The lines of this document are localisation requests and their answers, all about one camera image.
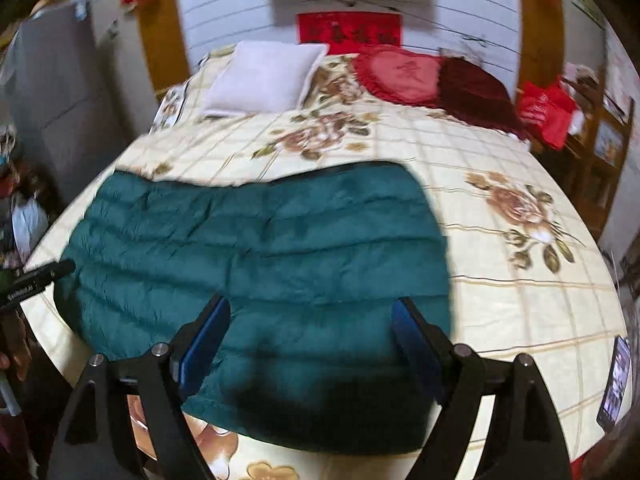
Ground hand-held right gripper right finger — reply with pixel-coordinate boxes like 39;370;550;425
392;297;572;480

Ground black smartphone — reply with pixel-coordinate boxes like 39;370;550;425
597;335;632;434

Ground white pillow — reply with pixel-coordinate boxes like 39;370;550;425
201;40;331;117

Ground person's left hand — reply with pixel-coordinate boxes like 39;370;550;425
0;306;35;382

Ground teal down jacket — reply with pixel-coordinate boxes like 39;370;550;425
52;161;454;456

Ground wooden shelf unit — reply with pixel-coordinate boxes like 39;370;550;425
559;62;637;242

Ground red heart-shaped pillow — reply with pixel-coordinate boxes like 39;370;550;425
352;45;447;109

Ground grey wardrobe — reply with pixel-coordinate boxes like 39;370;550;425
0;5;132;202

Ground dark red cushion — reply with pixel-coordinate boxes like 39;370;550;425
437;56;529;141

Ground bed with floral sheet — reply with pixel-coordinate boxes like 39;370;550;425
22;42;632;480

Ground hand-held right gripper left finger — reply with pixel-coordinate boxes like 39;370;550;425
47;295;231;480

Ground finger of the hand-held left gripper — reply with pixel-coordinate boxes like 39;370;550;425
16;259;77;287

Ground white cloth bag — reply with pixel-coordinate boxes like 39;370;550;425
12;197;49;257

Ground red shopping bag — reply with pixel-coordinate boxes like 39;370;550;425
517;77;579;150

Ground red wall poster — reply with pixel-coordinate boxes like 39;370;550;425
296;11;404;56

